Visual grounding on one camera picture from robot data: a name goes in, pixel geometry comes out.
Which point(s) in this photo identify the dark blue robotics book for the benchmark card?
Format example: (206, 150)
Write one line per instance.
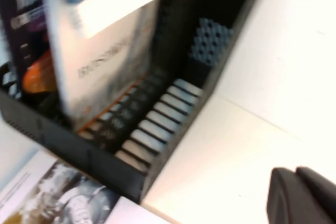
(23, 24)

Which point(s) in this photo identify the white autonomous driving book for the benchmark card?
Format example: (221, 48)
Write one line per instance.
(65, 195)

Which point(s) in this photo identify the white car suspension book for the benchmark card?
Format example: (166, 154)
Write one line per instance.
(131, 7)

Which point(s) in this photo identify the black plastic book stand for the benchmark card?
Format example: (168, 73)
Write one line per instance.
(105, 163)

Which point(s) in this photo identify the white book with orange trim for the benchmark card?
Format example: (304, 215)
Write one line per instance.
(105, 64)

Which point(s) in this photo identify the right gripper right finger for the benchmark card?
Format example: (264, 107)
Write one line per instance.
(320, 187)

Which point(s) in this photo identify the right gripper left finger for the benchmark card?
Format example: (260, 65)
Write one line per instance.
(286, 203)

